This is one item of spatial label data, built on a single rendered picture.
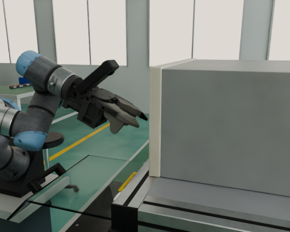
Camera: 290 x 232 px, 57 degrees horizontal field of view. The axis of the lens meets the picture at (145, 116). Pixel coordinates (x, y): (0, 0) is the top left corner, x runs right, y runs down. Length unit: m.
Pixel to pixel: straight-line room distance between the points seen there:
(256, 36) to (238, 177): 4.85
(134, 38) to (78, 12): 1.37
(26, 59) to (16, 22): 6.49
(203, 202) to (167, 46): 5.06
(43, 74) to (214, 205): 0.50
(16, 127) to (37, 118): 0.06
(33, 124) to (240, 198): 0.54
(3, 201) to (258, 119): 1.06
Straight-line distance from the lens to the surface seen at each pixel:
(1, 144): 1.18
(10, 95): 4.00
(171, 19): 5.44
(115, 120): 0.63
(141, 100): 5.70
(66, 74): 0.70
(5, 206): 1.24
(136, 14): 5.66
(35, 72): 0.73
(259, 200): 0.48
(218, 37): 5.29
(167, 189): 0.48
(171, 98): 0.47
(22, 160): 1.25
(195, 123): 0.47
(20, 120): 0.77
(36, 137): 0.76
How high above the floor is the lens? 1.35
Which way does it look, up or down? 14 degrees down
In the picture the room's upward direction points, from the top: straight up
